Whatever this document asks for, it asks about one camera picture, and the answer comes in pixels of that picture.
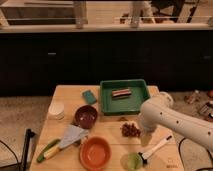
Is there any dark red grape bunch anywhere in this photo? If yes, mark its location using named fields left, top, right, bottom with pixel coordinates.
left=121, top=123, right=141, bottom=137

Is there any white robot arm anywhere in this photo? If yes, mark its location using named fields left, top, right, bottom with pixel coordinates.
left=138, top=92, right=213, bottom=152

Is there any orange bowl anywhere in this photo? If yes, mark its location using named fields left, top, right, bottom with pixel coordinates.
left=79, top=136, right=111, bottom=171

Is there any dark red bowl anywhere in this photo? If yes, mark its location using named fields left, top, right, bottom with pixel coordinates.
left=74, top=105, right=98, bottom=129

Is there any green round lid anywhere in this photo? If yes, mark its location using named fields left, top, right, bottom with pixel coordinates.
left=120, top=152, right=143, bottom=171

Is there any green plastic tray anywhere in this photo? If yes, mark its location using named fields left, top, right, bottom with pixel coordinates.
left=99, top=79, right=150, bottom=116

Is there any striped block in tray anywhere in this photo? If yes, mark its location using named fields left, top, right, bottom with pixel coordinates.
left=112, top=88, right=131, bottom=99

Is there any teal sponge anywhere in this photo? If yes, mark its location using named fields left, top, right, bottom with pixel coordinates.
left=82, top=90, right=97, bottom=105

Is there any grey blue cloth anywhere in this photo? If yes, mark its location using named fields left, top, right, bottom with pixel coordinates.
left=59, top=124, right=89, bottom=149

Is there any yellow corn cob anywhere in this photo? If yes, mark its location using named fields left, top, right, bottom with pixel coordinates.
left=44, top=145, right=61, bottom=159

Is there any green cucumber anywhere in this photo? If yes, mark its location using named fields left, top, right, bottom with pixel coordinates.
left=36, top=139, right=61, bottom=163

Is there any black stand left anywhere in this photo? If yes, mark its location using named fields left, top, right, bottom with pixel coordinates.
left=0, top=128, right=37, bottom=171

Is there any white handled brush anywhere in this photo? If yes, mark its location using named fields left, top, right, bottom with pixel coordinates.
left=138, top=135, right=172, bottom=164

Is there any black cable right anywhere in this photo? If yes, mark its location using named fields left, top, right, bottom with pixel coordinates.
left=177, top=137, right=213, bottom=171

